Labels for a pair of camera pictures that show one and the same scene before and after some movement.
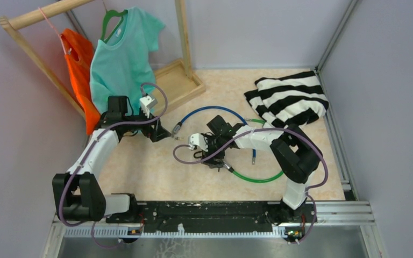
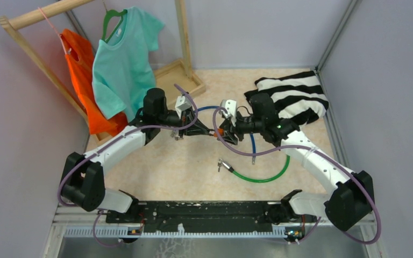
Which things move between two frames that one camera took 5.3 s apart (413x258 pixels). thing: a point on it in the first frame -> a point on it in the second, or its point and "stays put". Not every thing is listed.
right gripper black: x=209 y=139 -> x=230 y=130
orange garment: x=79 y=51 stays put
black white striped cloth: x=299 y=99 stays put
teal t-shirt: x=122 y=65 stays put
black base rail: x=214 y=216 stays put
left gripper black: x=152 y=132 -> x=197 y=128
